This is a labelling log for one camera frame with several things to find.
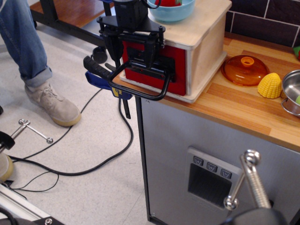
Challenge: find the blue jeans leg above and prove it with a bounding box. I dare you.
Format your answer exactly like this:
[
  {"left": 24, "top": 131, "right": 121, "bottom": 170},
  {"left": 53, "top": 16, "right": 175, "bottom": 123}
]
[{"left": 0, "top": 0, "right": 52, "bottom": 88}]

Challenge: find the yellow toy corn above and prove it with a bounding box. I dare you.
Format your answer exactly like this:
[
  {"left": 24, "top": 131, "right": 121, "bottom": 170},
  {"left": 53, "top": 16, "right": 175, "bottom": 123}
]
[{"left": 257, "top": 73, "right": 282, "bottom": 99}]

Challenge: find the thin black cable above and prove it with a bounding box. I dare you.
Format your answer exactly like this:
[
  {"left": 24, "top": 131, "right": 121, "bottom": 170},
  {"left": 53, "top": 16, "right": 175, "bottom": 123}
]
[{"left": 8, "top": 171, "right": 60, "bottom": 193}]

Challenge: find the beige shoe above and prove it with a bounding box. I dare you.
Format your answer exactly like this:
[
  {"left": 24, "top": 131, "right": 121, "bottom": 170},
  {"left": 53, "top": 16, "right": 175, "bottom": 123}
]
[{"left": 25, "top": 82, "right": 81, "bottom": 127}]

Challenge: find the near metal clamp screw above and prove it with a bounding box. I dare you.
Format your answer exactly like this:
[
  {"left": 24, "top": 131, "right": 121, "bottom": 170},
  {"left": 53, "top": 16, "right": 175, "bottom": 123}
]
[{"left": 223, "top": 150, "right": 289, "bottom": 225}]

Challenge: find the aluminium rail with bracket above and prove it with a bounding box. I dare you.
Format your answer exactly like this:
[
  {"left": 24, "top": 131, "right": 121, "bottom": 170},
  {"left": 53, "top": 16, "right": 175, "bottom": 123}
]
[{"left": 0, "top": 185, "right": 63, "bottom": 225}]

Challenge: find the black frame wooden table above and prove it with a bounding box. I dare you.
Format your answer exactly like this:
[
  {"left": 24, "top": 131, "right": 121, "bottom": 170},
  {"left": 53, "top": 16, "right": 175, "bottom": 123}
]
[{"left": 30, "top": 0, "right": 113, "bottom": 64}]

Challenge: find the light wooden box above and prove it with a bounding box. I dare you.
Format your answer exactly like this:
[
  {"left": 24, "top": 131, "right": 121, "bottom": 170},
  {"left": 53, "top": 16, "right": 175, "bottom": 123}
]
[{"left": 119, "top": 0, "right": 233, "bottom": 104}]

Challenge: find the left metal clamp screw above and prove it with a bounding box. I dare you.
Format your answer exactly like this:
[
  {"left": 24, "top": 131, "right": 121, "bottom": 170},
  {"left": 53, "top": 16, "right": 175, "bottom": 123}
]
[{"left": 0, "top": 119, "right": 53, "bottom": 153}]

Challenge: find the red front wooden drawer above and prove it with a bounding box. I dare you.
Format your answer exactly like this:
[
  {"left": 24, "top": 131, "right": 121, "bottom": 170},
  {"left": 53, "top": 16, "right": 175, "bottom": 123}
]
[{"left": 113, "top": 41, "right": 187, "bottom": 96}]

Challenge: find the stainless steel pot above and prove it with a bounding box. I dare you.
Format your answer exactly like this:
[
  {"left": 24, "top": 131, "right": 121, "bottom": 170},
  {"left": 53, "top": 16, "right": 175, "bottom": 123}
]
[{"left": 281, "top": 70, "right": 300, "bottom": 117}]

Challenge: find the silver toy kitchen cabinet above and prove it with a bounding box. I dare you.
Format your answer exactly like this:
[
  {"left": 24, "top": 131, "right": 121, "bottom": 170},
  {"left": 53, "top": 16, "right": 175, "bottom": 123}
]
[{"left": 135, "top": 97, "right": 300, "bottom": 225}]

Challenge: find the yellowish round foot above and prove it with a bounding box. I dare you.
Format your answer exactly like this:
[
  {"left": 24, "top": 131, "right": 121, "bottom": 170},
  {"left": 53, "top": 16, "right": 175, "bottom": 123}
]
[{"left": 0, "top": 153, "right": 14, "bottom": 182}]

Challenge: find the thick black cable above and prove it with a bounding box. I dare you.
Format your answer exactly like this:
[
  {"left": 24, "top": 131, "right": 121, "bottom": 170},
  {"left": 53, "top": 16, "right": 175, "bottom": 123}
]
[{"left": 8, "top": 88, "right": 134, "bottom": 177}]

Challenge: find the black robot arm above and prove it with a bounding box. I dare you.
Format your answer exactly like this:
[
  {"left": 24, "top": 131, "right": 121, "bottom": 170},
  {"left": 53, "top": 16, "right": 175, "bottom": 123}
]
[{"left": 97, "top": 0, "right": 165, "bottom": 68}]

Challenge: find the orange glass pot lid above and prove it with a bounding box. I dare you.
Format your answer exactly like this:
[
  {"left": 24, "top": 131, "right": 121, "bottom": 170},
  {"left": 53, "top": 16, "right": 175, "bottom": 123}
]
[{"left": 221, "top": 55, "right": 270, "bottom": 87}]

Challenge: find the green toy vegetable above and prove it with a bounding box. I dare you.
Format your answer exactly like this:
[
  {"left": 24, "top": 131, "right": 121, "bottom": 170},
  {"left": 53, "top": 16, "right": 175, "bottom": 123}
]
[{"left": 293, "top": 46, "right": 300, "bottom": 60}]

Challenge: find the light blue bowl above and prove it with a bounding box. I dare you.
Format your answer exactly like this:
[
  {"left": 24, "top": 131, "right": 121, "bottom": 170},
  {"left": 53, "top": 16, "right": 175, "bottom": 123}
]
[{"left": 147, "top": 0, "right": 195, "bottom": 22}]

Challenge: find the red toy pepper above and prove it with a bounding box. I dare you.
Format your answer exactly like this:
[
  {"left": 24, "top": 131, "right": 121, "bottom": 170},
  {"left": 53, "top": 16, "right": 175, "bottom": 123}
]
[{"left": 154, "top": 0, "right": 182, "bottom": 7}]

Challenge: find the blue bar clamp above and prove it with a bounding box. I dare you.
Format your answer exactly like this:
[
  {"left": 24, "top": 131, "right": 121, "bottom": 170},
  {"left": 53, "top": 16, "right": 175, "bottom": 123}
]
[{"left": 83, "top": 0, "right": 134, "bottom": 120}]

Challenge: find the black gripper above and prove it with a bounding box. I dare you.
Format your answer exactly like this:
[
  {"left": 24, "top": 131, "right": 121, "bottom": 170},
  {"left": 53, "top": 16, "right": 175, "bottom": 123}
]
[{"left": 97, "top": 16, "right": 165, "bottom": 69}]

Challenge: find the metal clamp screw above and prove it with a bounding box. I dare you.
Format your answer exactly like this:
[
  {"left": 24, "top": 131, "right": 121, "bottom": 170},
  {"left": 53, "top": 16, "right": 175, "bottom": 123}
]
[
  {"left": 223, "top": 150, "right": 289, "bottom": 225},
  {"left": 0, "top": 119, "right": 53, "bottom": 153}
]

